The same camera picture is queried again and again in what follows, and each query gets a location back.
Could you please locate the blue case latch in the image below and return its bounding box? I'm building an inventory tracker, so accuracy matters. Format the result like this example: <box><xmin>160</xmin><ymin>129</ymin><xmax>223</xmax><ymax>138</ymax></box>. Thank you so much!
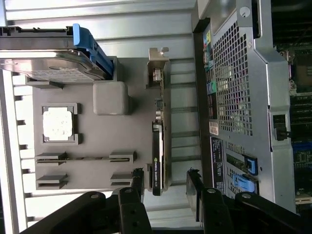
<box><xmin>233</xmin><ymin>153</ymin><xmax>259</xmax><ymax>194</ymax></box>

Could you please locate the grey plastic parts rack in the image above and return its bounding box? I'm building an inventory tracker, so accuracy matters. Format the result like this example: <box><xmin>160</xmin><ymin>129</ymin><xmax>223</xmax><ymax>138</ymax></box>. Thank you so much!
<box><xmin>24</xmin><ymin>56</ymin><xmax>171</xmax><ymax>197</ymax></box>

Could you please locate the black case release latch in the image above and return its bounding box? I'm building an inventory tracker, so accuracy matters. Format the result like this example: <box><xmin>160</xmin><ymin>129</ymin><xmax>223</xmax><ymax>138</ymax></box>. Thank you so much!
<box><xmin>273</xmin><ymin>114</ymin><xmax>291</xmax><ymax>142</ymax></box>

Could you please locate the silver CPU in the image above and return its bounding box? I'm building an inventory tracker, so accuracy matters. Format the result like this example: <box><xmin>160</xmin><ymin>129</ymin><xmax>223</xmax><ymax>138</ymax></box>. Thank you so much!
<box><xmin>42</xmin><ymin>108</ymin><xmax>74</xmax><ymax>142</ymax></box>

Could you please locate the green motherboard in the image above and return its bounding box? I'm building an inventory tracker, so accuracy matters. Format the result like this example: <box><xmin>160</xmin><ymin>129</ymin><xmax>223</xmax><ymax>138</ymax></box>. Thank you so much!
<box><xmin>272</xmin><ymin>0</ymin><xmax>312</xmax><ymax>213</ymax></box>

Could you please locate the open black PC case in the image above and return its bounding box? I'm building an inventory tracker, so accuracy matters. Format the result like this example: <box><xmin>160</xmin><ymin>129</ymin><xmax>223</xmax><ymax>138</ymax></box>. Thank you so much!
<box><xmin>192</xmin><ymin>0</ymin><xmax>312</xmax><ymax>215</ymax></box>

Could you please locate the silver hard disk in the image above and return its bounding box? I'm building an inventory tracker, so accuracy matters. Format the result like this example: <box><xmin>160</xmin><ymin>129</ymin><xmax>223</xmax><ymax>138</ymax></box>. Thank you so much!
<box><xmin>0</xmin><ymin>42</ymin><xmax>105</xmax><ymax>81</ymax></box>

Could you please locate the hard drive with blue caddy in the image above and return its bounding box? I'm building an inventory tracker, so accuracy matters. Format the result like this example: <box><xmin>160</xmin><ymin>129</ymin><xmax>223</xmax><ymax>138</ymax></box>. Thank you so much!
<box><xmin>0</xmin><ymin>23</ymin><xmax>115</xmax><ymax>81</ymax></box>

